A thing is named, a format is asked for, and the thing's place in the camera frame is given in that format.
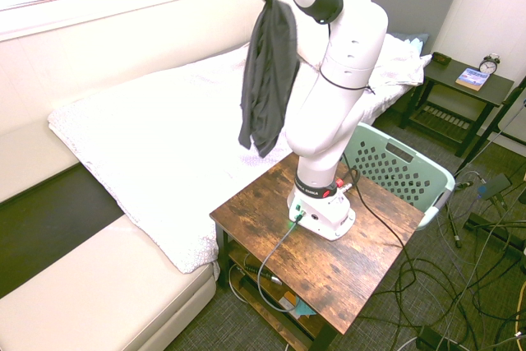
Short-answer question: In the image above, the dark grey shirt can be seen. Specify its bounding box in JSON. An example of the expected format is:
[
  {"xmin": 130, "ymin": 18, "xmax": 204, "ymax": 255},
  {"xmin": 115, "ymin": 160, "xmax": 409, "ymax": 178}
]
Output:
[{"xmin": 238, "ymin": 0, "xmax": 302, "ymax": 159}]

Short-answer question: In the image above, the mint green laundry basket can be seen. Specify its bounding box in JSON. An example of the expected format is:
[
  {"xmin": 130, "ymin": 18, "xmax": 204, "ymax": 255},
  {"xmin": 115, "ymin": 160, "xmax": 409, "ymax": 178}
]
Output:
[{"xmin": 339, "ymin": 122, "xmax": 457, "ymax": 232}]

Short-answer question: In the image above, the plain white pillow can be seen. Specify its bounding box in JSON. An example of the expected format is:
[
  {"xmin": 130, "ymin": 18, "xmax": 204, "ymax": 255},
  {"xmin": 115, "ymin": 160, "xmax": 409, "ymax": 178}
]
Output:
[{"xmin": 296, "ymin": 32, "xmax": 328, "ymax": 71}]

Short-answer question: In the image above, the white patterned pillow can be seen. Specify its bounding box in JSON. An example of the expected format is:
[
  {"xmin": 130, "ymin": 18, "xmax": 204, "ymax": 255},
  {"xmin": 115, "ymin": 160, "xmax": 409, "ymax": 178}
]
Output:
[{"xmin": 367, "ymin": 32, "xmax": 433, "ymax": 110}]

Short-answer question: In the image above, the grey headboard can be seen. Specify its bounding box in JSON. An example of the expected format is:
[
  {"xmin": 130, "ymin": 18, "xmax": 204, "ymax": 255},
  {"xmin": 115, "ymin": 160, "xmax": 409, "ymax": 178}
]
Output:
[{"xmin": 380, "ymin": 0, "xmax": 468, "ymax": 65}]

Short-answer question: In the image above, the light teal cloth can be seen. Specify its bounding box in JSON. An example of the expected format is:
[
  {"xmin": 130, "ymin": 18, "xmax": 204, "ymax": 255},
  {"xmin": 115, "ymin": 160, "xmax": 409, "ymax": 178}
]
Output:
[{"xmin": 408, "ymin": 33, "xmax": 430, "ymax": 57}]

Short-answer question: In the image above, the white patterned duvet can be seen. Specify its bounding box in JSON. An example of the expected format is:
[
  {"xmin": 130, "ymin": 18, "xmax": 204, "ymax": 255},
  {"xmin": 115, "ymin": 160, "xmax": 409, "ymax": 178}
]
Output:
[{"xmin": 47, "ymin": 44, "xmax": 432, "ymax": 276}]

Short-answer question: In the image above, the blue book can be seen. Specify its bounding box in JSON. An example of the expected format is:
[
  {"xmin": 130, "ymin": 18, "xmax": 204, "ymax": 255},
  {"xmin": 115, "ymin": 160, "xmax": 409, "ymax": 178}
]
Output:
[{"xmin": 454, "ymin": 67, "xmax": 491, "ymax": 93}]

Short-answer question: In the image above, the black nightstand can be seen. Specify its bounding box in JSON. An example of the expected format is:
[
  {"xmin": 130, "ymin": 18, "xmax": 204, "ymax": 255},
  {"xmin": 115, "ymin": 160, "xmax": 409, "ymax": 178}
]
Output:
[{"xmin": 398, "ymin": 52, "xmax": 516, "ymax": 159}]

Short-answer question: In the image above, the black alarm clock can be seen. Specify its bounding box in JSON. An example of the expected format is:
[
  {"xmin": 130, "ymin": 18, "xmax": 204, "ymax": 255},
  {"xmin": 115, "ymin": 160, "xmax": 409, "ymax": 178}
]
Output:
[{"xmin": 478, "ymin": 53, "xmax": 502, "ymax": 77}]

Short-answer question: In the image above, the rustic wooden side table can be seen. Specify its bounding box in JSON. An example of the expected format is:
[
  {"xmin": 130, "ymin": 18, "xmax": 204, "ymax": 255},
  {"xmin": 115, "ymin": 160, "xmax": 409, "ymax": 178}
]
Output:
[{"xmin": 209, "ymin": 152, "xmax": 426, "ymax": 351}]

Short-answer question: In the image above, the grey power adapter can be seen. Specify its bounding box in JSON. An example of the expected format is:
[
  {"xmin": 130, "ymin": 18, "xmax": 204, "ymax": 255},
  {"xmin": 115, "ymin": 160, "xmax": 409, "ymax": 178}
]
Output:
[{"xmin": 478, "ymin": 173, "xmax": 513, "ymax": 201}]

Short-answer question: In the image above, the teal and orange packet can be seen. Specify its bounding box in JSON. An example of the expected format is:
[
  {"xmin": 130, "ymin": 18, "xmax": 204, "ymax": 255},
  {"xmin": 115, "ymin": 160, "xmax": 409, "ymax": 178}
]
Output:
[{"xmin": 282, "ymin": 291, "xmax": 318, "ymax": 320}]

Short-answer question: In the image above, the beige bed base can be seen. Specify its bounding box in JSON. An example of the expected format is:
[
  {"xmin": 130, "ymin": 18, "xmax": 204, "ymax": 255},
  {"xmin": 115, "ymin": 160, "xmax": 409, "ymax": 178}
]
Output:
[{"xmin": 0, "ymin": 120, "xmax": 219, "ymax": 351}]

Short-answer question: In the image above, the black power strip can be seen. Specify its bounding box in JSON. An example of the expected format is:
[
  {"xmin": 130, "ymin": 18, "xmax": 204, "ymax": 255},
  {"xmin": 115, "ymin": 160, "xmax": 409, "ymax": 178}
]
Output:
[{"xmin": 414, "ymin": 325, "xmax": 455, "ymax": 351}]

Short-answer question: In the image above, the black cable across table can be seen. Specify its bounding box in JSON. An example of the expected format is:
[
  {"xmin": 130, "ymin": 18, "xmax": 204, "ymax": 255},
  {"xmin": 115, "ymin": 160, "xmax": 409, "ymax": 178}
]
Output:
[{"xmin": 340, "ymin": 152, "xmax": 412, "ymax": 261}]

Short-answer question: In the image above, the grey cable with green plug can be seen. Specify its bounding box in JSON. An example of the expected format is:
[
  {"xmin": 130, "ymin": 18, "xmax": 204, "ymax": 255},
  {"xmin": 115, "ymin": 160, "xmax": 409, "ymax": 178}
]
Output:
[{"xmin": 256, "ymin": 210, "xmax": 306, "ymax": 313}]

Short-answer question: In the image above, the black camera stand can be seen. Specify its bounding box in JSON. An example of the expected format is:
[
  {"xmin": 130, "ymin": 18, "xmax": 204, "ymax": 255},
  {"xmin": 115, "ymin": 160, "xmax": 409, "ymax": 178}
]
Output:
[{"xmin": 451, "ymin": 75, "xmax": 526, "ymax": 253}]

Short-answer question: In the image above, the silver cable connector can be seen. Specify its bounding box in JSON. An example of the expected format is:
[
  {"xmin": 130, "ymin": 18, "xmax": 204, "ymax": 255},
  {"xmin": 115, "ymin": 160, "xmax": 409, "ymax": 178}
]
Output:
[{"xmin": 244, "ymin": 263, "xmax": 284, "ymax": 287}]

